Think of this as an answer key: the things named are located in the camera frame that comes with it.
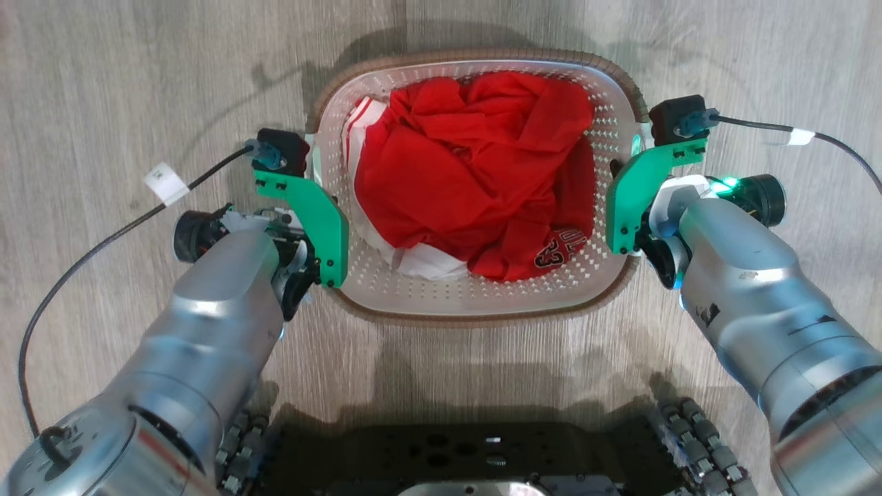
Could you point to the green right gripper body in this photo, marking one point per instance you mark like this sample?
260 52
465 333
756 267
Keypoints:
623 200

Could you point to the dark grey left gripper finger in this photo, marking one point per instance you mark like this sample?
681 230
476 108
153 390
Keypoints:
298 297

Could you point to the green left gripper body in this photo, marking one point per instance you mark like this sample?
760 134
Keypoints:
332 234

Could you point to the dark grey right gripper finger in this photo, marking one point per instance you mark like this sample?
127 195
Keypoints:
658 258

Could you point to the white laundry basket brown rim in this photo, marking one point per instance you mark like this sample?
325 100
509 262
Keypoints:
448 297

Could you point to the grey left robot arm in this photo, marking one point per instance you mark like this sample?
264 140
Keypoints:
207 324

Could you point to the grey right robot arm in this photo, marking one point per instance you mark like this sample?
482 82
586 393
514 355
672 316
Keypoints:
758 296

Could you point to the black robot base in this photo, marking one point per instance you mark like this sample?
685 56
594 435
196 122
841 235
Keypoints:
386 455

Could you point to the white garment red stripes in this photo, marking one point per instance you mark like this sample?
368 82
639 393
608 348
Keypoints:
428 265

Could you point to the red jersey garment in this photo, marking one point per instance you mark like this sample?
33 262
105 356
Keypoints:
468 172

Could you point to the left mecanum wheel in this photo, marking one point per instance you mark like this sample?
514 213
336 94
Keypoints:
241 451

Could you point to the mecanum wheel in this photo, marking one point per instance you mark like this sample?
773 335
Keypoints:
706 448
241 451

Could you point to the right mecanum wheel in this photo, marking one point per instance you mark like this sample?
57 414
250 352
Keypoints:
706 448

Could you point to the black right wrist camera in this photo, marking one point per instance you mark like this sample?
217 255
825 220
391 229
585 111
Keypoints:
672 117

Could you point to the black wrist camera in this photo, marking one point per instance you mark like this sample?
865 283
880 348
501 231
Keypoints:
672 117
286 148

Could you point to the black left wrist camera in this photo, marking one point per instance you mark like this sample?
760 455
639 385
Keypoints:
286 148

